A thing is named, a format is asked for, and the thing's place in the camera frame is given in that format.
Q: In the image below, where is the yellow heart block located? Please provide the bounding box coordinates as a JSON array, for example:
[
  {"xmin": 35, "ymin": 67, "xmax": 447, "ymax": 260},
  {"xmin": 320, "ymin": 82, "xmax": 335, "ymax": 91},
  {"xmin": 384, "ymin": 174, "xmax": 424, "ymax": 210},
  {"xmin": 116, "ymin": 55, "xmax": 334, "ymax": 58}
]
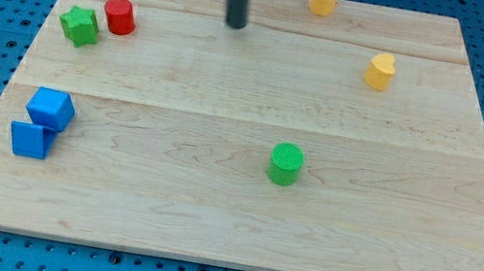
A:
[{"xmin": 363, "ymin": 52, "xmax": 396, "ymax": 92}]

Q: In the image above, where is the wooden board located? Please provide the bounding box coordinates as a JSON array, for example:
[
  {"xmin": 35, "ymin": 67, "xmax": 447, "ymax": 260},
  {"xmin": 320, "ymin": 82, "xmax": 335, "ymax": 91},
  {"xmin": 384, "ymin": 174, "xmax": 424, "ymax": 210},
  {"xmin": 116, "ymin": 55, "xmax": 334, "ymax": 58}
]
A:
[{"xmin": 0, "ymin": 0, "xmax": 484, "ymax": 271}]

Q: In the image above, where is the green cylinder block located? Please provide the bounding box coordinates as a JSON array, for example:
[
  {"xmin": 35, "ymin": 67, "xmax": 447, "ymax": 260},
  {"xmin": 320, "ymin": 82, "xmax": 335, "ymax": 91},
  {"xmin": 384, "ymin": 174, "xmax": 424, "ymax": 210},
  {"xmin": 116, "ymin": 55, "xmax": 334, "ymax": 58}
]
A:
[{"xmin": 266, "ymin": 142, "xmax": 304, "ymax": 186}]

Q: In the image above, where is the red cylinder block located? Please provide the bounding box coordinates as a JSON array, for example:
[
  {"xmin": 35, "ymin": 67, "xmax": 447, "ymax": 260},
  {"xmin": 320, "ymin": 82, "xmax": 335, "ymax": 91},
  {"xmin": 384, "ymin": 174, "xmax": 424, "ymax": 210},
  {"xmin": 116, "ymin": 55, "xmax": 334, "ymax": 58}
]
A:
[{"xmin": 104, "ymin": 0, "xmax": 135, "ymax": 36}]

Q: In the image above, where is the blue cube block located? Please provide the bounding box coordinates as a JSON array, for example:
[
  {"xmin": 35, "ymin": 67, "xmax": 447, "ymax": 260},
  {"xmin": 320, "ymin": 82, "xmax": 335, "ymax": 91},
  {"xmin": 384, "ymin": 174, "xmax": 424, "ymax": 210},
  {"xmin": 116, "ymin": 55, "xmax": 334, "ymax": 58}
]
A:
[{"xmin": 26, "ymin": 86, "xmax": 76, "ymax": 132}]

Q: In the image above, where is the green star block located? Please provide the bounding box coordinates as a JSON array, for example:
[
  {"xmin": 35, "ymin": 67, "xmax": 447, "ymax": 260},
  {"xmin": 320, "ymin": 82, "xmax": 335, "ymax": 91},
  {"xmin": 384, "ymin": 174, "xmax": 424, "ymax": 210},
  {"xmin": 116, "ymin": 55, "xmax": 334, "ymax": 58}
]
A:
[{"xmin": 59, "ymin": 5, "xmax": 99, "ymax": 48}]

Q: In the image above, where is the blue wedge block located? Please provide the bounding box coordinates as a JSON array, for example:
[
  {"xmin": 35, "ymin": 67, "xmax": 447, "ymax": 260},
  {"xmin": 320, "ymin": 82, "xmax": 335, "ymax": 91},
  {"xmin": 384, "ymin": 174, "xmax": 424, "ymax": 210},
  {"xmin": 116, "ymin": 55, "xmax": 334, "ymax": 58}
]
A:
[{"xmin": 11, "ymin": 121, "xmax": 58, "ymax": 160}]

